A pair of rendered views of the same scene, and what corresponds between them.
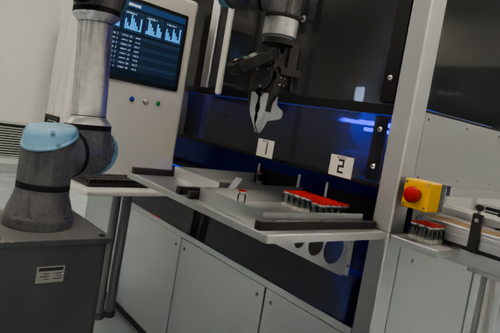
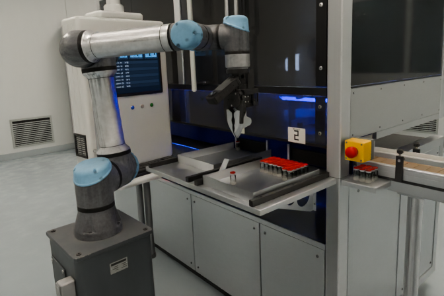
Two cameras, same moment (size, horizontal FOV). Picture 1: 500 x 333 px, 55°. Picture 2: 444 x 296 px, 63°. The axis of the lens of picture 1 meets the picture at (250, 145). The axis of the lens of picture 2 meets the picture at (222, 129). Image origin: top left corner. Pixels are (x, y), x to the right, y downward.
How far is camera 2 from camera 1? 22 cm
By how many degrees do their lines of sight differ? 7
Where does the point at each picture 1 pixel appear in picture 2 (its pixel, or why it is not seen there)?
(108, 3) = (106, 63)
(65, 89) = (84, 115)
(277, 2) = (232, 44)
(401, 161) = (339, 128)
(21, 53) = (30, 64)
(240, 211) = (236, 192)
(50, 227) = (110, 233)
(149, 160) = (154, 147)
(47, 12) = (40, 27)
